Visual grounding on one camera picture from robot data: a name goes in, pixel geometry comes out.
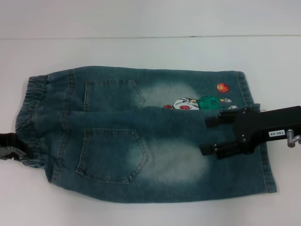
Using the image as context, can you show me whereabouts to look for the blue denim shorts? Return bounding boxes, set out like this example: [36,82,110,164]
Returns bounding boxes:
[15,65,277,192]

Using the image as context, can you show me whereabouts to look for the right gripper cable with plug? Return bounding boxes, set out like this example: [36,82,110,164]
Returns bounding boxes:
[285,129,301,148]

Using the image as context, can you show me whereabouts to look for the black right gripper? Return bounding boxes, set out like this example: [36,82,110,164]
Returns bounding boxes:
[199,105,301,161]

